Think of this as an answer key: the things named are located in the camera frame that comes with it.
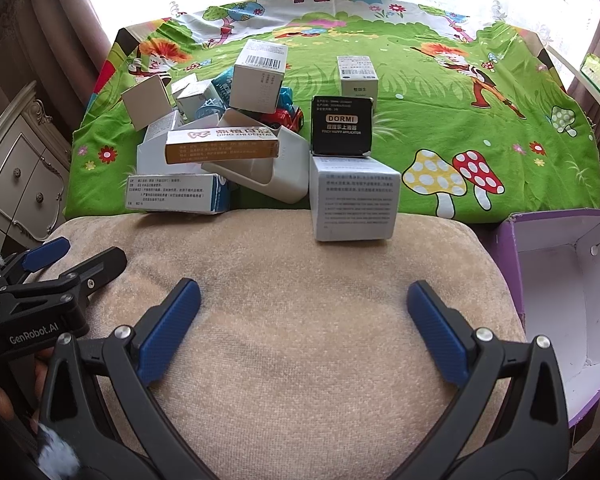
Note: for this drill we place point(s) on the brown curtain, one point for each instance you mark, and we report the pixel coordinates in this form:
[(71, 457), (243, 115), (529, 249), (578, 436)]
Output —
[(58, 44)]

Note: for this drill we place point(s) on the white barcode box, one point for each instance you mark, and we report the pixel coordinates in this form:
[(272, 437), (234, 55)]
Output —
[(258, 74)]

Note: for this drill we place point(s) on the green cartoon tablecloth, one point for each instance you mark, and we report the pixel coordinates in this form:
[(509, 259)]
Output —
[(473, 119)]

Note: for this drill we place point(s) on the white curved shelf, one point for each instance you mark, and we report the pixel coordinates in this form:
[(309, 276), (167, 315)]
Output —
[(592, 90)]

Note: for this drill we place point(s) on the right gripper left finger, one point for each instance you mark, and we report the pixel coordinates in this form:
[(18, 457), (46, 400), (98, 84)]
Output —
[(98, 419)]

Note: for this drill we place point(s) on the blue white medicine box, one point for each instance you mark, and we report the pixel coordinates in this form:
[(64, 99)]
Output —
[(191, 193)]

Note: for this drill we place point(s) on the person left hand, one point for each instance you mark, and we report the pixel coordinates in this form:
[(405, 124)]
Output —
[(37, 376)]

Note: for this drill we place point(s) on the purple cardboard storage box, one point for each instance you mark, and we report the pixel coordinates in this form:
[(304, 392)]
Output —
[(551, 263)]

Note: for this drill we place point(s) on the white carved cabinet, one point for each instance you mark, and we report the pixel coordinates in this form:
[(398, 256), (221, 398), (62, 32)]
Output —
[(34, 170)]

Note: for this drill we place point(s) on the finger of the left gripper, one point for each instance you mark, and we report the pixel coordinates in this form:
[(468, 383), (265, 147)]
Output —
[(96, 272), (45, 255)]

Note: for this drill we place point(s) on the large white text box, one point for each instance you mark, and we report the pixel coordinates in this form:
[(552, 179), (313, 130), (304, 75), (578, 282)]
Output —
[(352, 198)]

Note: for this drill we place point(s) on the black DORMI box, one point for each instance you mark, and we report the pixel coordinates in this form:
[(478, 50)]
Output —
[(341, 126)]

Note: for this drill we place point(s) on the orange white medicine box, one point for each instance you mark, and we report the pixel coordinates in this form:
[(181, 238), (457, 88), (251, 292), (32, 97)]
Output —
[(219, 144)]

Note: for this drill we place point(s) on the red toy truck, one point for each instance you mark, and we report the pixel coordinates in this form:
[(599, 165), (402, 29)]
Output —
[(291, 119)]

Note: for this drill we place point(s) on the teal patterned box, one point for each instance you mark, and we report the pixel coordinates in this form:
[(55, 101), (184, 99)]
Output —
[(220, 95)]

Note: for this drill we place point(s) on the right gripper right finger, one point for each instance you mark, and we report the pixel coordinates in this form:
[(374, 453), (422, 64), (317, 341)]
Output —
[(529, 436)]

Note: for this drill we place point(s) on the white plastic holder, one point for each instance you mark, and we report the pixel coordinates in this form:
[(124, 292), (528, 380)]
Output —
[(285, 177)]

